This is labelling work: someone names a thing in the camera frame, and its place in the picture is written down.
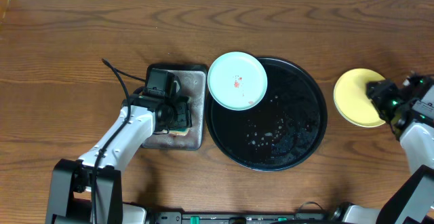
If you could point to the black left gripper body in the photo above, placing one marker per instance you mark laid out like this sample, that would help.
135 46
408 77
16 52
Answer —
178 118

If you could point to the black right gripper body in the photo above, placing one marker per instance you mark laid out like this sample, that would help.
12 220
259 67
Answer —
388 101

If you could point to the mint green plate with stain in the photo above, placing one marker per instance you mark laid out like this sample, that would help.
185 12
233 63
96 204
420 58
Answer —
237 81

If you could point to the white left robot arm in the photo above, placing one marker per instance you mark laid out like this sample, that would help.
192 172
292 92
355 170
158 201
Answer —
89 189

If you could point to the black rectangular tray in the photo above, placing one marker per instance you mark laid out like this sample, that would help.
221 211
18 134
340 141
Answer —
193 81

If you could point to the round black serving tray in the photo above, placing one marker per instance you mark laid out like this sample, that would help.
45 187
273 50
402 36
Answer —
282 131

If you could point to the green scrub sponge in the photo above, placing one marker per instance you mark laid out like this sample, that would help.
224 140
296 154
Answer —
181 131

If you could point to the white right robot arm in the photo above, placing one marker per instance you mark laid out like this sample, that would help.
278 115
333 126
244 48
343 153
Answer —
412 202

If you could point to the yellow plate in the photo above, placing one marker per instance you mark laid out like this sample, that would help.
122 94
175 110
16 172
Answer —
351 100

